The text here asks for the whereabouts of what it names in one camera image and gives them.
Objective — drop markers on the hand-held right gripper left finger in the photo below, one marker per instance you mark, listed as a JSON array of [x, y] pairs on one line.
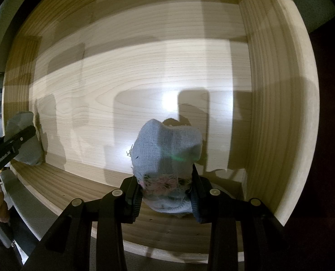
[[135, 203]]

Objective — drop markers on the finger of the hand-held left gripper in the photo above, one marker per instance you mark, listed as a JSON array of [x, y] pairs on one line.
[[22, 138]]

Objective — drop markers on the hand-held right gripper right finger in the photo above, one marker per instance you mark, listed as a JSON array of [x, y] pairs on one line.
[[197, 203]]

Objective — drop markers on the grey-blue underwear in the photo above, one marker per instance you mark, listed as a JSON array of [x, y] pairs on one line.
[[32, 153]]

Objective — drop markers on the light blue underwear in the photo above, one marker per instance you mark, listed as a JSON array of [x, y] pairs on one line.
[[161, 146]]

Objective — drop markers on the light wooden drawer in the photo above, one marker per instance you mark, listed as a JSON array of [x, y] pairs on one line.
[[128, 76]]

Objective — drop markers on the grey-green cloth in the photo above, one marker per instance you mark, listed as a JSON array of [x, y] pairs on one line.
[[29, 203]]

